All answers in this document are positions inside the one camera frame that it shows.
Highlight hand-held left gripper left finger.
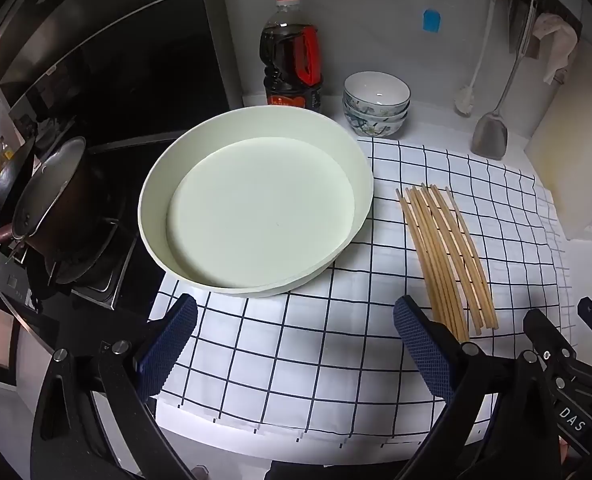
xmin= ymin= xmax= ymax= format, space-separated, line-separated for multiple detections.
xmin=30 ymin=294 xmax=199 ymax=480

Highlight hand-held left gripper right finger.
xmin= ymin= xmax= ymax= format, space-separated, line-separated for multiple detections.
xmin=392 ymin=295 xmax=564 ymax=480

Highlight bunch of wooden chopsticks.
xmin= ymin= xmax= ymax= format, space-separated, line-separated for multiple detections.
xmin=396 ymin=183 xmax=499 ymax=343

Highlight round white plastic basin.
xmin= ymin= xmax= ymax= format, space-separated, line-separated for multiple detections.
xmin=136 ymin=105 xmax=375 ymax=298

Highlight white black checked cloth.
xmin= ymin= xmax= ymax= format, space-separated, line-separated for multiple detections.
xmin=148 ymin=136 xmax=574 ymax=448

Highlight white cutting board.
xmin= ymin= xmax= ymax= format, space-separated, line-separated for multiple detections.
xmin=523 ymin=72 xmax=592 ymax=241

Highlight black gas stove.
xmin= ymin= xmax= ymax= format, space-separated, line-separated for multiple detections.
xmin=0 ymin=130 xmax=149 ymax=311

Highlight dark cooking pot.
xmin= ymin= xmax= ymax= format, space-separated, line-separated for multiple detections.
xmin=0 ymin=136 xmax=106 ymax=281

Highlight metal cooking spatula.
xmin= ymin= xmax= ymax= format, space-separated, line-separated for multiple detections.
xmin=472 ymin=0 xmax=539 ymax=162

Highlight white floral ceramic bowl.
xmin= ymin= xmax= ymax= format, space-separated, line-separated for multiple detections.
xmin=343 ymin=71 xmax=411 ymax=114
xmin=344 ymin=102 xmax=409 ymax=124
xmin=346 ymin=112 xmax=407 ymax=138

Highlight white dish brush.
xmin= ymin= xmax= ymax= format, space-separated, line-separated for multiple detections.
xmin=454 ymin=0 xmax=499 ymax=117

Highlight pink hanging cloth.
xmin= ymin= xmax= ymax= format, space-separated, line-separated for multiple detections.
xmin=532 ymin=14 xmax=578 ymax=85

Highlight steel range hood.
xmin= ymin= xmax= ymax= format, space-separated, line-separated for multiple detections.
xmin=0 ymin=0 xmax=231 ymax=136

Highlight dark soy sauce bottle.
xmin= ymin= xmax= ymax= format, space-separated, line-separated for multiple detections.
xmin=259 ymin=0 xmax=323 ymax=113

